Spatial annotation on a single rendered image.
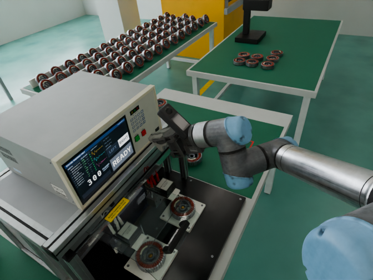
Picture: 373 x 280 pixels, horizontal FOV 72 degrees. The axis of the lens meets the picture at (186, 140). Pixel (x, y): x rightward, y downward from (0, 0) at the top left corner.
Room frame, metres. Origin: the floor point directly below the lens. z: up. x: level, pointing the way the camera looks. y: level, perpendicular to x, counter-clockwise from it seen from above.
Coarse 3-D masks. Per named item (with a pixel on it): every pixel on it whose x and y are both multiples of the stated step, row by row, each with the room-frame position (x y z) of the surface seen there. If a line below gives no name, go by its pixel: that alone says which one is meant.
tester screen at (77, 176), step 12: (108, 132) 0.64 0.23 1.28; (120, 132) 0.68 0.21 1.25; (96, 144) 0.60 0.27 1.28; (108, 144) 0.63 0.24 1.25; (84, 156) 0.56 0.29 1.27; (96, 156) 0.58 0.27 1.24; (72, 168) 0.52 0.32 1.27; (84, 168) 0.54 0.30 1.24; (96, 168) 0.57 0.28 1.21; (108, 168) 0.60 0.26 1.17; (72, 180) 0.50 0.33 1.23; (84, 180) 0.53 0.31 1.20; (96, 180) 0.56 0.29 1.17; (84, 192) 0.52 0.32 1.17
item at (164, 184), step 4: (156, 180) 0.78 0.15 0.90; (160, 180) 0.76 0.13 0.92; (164, 180) 0.76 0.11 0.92; (168, 180) 0.75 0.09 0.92; (160, 184) 0.73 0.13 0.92; (164, 184) 0.73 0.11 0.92; (168, 184) 0.73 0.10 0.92; (172, 184) 0.73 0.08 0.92; (164, 188) 0.71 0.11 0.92; (168, 188) 0.71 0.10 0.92; (172, 188) 0.72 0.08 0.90; (176, 188) 0.74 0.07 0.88; (172, 192) 0.72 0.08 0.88; (176, 192) 0.72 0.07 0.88
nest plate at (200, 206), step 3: (180, 195) 0.78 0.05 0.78; (195, 201) 0.74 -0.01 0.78; (195, 204) 0.72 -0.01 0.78; (198, 204) 0.72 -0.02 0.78; (201, 204) 0.71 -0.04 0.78; (204, 204) 0.71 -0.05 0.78; (195, 207) 0.70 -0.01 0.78; (198, 207) 0.70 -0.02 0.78; (201, 207) 0.70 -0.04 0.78; (204, 207) 0.70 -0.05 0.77; (195, 210) 0.69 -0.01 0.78; (198, 210) 0.69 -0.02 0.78; (201, 210) 0.68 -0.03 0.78; (195, 222) 0.63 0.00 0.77; (189, 231) 0.59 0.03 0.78
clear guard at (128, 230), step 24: (144, 192) 0.58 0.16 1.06; (168, 192) 0.57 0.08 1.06; (120, 216) 0.49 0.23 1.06; (144, 216) 0.48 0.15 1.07; (168, 216) 0.47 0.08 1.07; (192, 216) 0.49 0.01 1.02; (120, 240) 0.41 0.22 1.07; (144, 240) 0.40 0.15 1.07; (168, 240) 0.41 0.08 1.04; (144, 264) 0.34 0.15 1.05; (168, 264) 0.35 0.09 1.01
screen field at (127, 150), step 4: (128, 144) 0.69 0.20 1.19; (124, 148) 0.68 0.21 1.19; (128, 148) 0.69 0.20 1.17; (132, 148) 0.70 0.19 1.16; (120, 152) 0.66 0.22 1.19; (124, 152) 0.67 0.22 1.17; (128, 152) 0.69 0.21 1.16; (132, 152) 0.70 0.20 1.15; (116, 156) 0.64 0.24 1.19; (120, 156) 0.65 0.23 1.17; (124, 156) 0.67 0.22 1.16; (128, 156) 0.68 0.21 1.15; (112, 160) 0.62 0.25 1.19; (116, 160) 0.64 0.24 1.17; (120, 160) 0.65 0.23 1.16; (124, 160) 0.66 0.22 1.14; (112, 164) 0.62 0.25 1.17; (116, 164) 0.63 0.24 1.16; (116, 168) 0.63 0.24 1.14
